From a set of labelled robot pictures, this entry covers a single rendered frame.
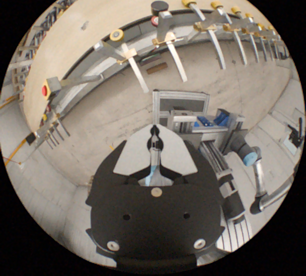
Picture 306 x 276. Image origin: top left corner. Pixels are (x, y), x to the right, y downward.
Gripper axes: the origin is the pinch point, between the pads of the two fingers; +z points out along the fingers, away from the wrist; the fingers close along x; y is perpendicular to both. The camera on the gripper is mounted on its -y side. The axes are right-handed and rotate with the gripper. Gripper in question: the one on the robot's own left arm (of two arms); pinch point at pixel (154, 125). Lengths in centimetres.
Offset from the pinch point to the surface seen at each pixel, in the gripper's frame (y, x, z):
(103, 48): -18.4, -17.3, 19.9
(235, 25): -49, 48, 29
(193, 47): -58, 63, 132
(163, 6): -33.5, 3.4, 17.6
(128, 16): -47, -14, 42
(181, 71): -10.2, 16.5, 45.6
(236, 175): 163, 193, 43
